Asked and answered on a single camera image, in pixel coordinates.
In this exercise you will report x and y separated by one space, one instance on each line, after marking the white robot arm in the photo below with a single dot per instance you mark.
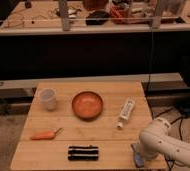
155 139

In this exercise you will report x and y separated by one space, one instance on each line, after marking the orange ceramic bowl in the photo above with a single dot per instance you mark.
87 105

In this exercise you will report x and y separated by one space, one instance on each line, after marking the white tube bottle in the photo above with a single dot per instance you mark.
125 112

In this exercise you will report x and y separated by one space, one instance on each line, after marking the black object on bench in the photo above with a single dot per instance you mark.
98 17

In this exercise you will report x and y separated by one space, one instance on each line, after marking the orange tool on bench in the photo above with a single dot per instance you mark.
118 14

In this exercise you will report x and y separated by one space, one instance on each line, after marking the brown pot on bench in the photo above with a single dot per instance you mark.
94 4

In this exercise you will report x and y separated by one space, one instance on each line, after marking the black power box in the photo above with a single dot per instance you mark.
183 107

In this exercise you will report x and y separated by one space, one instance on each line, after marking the left metal frame post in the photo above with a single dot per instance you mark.
63 9

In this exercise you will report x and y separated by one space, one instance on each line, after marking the metal frame post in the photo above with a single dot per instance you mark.
63 9
157 15

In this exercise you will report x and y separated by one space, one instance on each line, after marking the right metal frame post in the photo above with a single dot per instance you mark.
157 15

